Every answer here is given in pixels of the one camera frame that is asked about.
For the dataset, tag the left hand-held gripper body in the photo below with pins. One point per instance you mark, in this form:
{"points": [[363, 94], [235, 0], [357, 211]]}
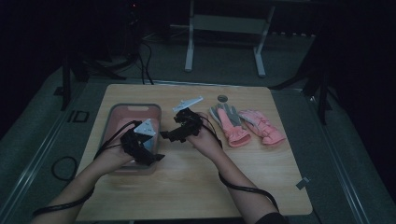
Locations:
{"points": [[135, 144]]}

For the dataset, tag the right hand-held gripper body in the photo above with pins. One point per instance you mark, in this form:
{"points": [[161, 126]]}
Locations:
{"points": [[188, 123]]}

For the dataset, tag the pink basin with grey rim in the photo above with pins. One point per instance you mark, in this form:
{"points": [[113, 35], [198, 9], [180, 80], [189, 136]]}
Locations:
{"points": [[116, 119]]}

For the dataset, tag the person's left hand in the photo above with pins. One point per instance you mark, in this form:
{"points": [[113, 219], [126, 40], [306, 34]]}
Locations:
{"points": [[113, 158]]}

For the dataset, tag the person's right hand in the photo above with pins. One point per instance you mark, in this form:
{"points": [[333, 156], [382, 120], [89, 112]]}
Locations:
{"points": [[205, 143]]}

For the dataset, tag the round grey table grommet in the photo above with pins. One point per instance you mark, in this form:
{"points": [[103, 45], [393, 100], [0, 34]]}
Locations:
{"points": [[222, 98]]}

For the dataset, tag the pink glove with grey palm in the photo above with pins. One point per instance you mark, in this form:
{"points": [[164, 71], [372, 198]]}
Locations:
{"points": [[232, 130]]}

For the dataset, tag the pink padded glove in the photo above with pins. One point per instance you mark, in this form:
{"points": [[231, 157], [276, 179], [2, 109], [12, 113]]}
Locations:
{"points": [[263, 127]]}

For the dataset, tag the white metal stand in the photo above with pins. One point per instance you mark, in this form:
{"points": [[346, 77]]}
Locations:
{"points": [[227, 24]]}

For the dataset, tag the black tripod with red light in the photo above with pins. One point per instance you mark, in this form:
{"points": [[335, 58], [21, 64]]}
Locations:
{"points": [[134, 31]]}

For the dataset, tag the person's dark sleeve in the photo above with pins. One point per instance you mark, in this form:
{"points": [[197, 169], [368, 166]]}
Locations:
{"points": [[271, 218]]}

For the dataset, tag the grey tape piece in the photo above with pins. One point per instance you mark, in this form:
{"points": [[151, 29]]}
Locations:
{"points": [[302, 183]]}

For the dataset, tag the black stand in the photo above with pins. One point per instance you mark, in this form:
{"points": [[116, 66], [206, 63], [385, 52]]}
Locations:
{"points": [[322, 93]]}

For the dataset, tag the black stand post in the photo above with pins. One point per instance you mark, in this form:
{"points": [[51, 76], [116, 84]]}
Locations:
{"points": [[66, 84]]}

